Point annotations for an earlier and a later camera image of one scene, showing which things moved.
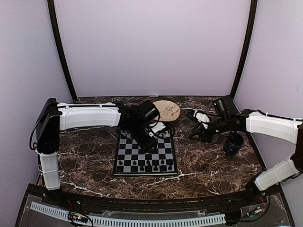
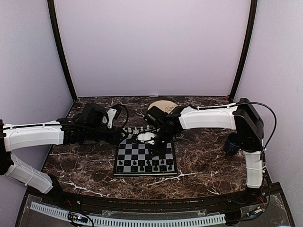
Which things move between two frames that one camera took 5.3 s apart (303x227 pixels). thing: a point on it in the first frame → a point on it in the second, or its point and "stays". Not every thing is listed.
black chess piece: [141, 169] stays
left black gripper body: [137, 133] → [95, 135]
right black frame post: [252, 24] stays
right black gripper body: [209, 137] → [162, 149]
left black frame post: [53, 22] stays
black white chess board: [130, 160] stays
